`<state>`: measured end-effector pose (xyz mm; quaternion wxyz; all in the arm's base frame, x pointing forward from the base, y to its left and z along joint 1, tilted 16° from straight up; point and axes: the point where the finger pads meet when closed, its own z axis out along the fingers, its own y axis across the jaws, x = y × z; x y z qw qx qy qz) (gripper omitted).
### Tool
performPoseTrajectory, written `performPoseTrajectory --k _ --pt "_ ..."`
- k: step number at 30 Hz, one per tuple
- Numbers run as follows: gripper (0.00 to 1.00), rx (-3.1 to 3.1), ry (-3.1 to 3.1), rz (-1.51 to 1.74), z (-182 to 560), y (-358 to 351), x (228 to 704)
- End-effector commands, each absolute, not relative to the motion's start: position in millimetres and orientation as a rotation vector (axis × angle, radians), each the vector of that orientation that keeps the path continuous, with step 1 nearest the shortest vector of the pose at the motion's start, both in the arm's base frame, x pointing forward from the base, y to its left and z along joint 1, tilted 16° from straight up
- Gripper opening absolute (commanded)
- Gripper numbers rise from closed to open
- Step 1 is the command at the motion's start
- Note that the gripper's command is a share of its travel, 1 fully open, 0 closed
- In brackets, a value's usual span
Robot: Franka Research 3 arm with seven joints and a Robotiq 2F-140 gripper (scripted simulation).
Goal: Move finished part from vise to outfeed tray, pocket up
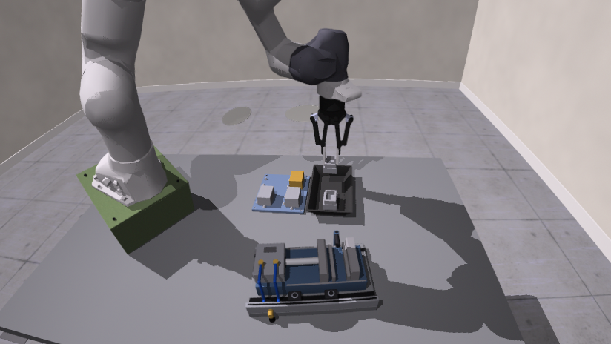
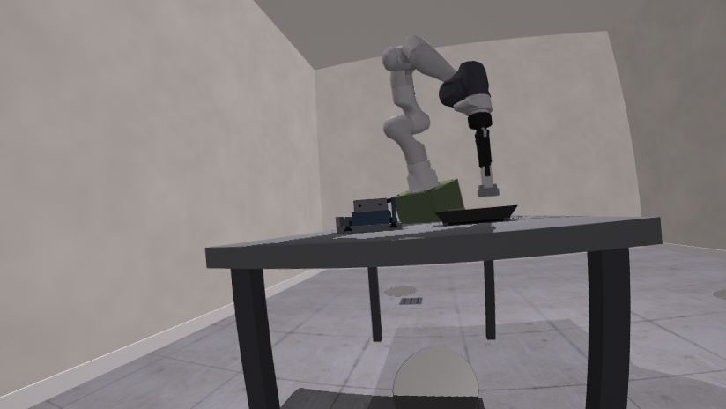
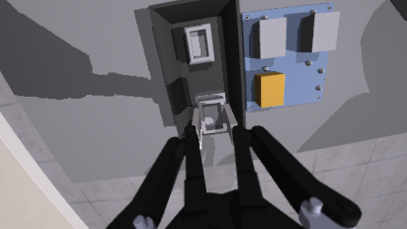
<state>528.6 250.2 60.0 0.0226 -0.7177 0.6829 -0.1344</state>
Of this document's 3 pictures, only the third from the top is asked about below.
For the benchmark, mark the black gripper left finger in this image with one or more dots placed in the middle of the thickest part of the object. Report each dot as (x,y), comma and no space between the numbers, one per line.
(146,209)

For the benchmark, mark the yellow-orange block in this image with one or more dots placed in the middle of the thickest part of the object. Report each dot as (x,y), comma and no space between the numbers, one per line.
(269,89)

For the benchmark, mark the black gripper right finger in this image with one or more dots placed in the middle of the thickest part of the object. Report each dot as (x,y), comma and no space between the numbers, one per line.
(317,205)

